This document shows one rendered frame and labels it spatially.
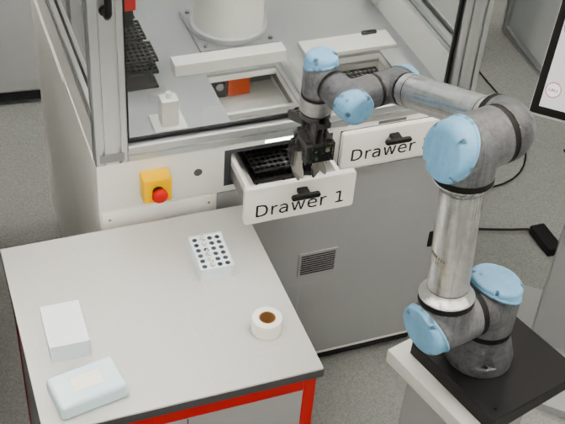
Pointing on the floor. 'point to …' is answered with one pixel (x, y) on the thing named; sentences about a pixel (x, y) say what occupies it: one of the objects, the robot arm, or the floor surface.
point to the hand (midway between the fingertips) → (304, 172)
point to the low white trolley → (166, 325)
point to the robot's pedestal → (425, 393)
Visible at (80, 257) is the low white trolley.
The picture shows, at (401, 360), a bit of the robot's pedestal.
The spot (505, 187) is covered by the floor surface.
